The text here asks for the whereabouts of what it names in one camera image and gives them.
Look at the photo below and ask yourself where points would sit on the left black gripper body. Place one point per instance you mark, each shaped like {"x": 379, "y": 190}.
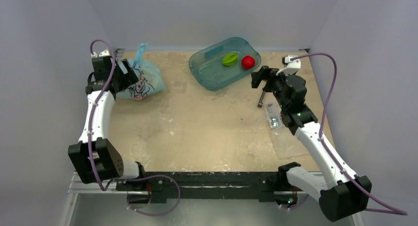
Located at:
{"x": 123, "y": 81}

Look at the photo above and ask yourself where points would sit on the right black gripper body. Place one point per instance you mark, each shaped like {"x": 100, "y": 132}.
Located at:
{"x": 260, "y": 77}

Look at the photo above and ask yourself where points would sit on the light blue plastic bag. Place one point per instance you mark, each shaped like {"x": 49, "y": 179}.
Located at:
{"x": 150, "y": 78}

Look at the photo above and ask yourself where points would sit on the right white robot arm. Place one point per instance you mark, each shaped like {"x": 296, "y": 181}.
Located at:
{"x": 340, "y": 192}

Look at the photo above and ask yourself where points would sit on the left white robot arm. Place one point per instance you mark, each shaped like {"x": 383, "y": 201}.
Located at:
{"x": 93, "y": 156}

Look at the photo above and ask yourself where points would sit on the red fake apple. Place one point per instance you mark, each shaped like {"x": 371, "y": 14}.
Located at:
{"x": 247, "y": 62}

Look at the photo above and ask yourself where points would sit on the green fake fruit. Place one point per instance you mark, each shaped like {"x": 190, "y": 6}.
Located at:
{"x": 230, "y": 59}

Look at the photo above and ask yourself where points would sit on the dark metal clamp tool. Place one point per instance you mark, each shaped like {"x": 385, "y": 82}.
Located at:
{"x": 261, "y": 99}

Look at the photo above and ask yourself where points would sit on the teal plastic tub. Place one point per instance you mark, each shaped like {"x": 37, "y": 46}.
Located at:
{"x": 206, "y": 65}

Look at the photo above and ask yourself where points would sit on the clear plastic screw box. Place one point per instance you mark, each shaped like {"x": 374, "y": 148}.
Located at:
{"x": 285, "y": 144}

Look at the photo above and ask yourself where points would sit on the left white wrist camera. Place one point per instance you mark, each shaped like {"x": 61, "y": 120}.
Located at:
{"x": 104, "y": 53}

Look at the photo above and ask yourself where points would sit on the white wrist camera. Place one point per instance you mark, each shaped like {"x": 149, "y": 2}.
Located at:
{"x": 104, "y": 53}
{"x": 291, "y": 65}

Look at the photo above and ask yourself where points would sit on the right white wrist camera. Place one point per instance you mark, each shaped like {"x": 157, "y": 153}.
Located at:
{"x": 291, "y": 65}

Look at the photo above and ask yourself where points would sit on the aluminium frame rail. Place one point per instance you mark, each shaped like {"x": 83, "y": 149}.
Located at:
{"x": 77, "y": 186}

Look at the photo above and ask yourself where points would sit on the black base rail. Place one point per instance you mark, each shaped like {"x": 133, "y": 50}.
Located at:
{"x": 158, "y": 187}

